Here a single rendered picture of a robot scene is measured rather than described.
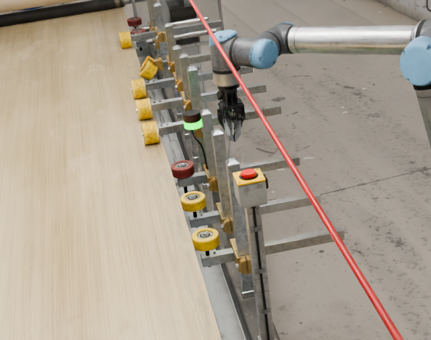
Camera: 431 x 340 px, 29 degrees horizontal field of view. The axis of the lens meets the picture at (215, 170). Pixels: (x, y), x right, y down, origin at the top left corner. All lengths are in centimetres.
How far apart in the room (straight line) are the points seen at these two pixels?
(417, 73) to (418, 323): 154
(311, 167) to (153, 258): 254
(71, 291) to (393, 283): 184
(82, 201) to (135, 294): 62
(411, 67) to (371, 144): 283
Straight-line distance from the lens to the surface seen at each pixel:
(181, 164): 292
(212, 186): 289
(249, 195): 207
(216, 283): 278
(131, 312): 222
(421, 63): 228
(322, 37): 260
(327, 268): 394
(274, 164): 298
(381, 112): 552
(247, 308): 251
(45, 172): 308
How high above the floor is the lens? 215
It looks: 26 degrees down
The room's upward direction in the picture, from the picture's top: 8 degrees counter-clockwise
